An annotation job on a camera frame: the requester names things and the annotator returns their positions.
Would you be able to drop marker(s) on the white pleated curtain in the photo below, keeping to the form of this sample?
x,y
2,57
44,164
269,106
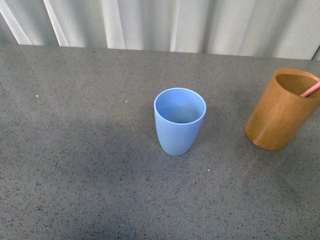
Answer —
x,y
260,28

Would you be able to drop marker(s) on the bamboo chopstick holder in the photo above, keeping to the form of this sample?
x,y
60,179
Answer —
x,y
282,110

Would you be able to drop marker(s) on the light blue plastic cup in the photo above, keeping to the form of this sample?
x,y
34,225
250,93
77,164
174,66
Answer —
x,y
179,113

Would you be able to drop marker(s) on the pink chopstick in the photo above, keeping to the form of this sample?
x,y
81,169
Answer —
x,y
311,90

